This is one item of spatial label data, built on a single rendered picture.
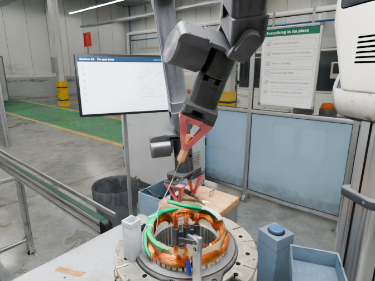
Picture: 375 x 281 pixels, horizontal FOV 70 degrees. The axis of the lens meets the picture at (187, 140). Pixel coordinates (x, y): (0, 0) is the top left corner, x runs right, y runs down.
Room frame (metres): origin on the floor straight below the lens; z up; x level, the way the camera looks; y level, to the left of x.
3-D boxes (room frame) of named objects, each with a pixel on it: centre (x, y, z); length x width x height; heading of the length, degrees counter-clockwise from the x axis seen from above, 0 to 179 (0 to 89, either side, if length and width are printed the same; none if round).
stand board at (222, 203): (0.82, -0.04, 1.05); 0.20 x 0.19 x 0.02; 53
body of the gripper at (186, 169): (0.79, 0.01, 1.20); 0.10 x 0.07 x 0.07; 144
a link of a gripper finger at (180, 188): (0.77, 0.02, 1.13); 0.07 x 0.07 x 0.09; 54
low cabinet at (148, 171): (3.27, 0.31, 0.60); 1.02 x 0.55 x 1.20; 50
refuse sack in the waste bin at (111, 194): (2.08, 0.60, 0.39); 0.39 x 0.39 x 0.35
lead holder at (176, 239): (0.41, 0.00, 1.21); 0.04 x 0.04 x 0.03; 56
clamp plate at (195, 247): (0.40, -0.01, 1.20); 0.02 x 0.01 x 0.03; 48
